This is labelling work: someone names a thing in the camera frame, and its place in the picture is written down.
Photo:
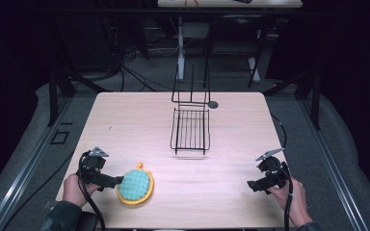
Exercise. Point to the white desk with white legs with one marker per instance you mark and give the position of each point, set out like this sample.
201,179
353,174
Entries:
228,3

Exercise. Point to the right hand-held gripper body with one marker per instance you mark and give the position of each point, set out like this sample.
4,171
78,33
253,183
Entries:
274,170

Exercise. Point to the black metal stand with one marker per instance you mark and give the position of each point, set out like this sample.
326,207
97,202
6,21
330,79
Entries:
58,89
308,93

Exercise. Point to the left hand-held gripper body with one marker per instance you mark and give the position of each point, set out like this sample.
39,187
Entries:
91,164

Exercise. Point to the person's right hand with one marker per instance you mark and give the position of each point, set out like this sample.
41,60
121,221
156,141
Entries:
297,202

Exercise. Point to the green sponge with yellow rim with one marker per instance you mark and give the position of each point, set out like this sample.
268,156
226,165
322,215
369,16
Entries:
135,185

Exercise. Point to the person's left hand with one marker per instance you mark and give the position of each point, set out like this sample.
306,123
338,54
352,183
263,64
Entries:
74,191

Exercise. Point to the black chair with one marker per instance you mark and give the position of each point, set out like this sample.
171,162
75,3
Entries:
234,32

